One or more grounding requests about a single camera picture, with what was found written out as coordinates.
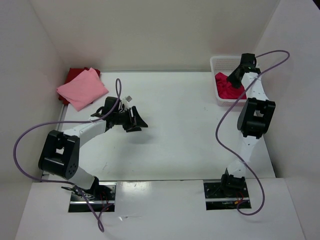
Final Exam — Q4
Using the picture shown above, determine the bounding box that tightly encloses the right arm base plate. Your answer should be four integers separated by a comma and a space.
203, 180, 252, 211

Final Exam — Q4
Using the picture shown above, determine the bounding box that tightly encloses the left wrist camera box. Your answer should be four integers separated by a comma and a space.
91, 95, 132, 118

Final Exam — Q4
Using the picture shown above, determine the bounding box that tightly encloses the white plastic basket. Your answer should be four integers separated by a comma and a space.
209, 55, 262, 108

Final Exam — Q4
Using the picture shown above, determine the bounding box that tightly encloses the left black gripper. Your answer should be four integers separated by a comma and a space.
113, 106, 148, 133

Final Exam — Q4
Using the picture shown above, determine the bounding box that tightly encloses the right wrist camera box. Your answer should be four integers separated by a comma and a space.
240, 53, 257, 67

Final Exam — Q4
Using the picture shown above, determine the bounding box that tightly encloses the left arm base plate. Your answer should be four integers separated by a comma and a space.
63, 181, 117, 213

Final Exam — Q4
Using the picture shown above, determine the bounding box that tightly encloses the dark red t shirt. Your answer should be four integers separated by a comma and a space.
58, 67, 90, 106

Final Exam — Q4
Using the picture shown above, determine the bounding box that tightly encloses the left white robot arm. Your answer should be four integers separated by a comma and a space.
38, 106, 148, 200

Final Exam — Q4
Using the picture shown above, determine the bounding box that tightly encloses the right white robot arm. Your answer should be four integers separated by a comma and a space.
219, 65, 276, 197

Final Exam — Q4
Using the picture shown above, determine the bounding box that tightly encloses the magenta t shirt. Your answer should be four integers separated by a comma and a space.
215, 72, 245, 100

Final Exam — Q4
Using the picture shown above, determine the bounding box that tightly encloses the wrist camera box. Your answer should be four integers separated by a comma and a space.
91, 95, 132, 118
240, 53, 257, 67

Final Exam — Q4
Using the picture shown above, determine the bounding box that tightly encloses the light pink t shirt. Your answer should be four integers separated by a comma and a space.
56, 67, 109, 112

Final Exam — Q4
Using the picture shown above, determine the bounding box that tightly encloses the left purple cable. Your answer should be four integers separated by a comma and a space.
12, 78, 123, 233

